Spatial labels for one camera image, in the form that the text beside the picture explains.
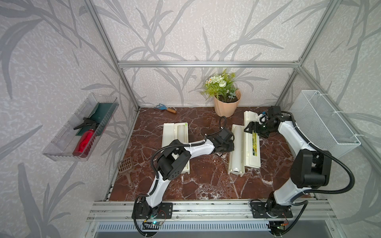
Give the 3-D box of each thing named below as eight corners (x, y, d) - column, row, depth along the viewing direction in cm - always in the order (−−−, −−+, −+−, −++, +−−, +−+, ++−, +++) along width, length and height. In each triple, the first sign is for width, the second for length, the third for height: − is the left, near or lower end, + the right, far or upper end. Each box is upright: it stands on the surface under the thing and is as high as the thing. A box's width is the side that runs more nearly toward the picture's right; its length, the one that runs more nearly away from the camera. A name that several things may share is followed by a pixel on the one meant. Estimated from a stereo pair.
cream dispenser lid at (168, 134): (164, 146, 100) (161, 140, 93) (164, 130, 108) (162, 123, 102) (175, 145, 100) (173, 138, 94) (175, 129, 109) (173, 122, 103)
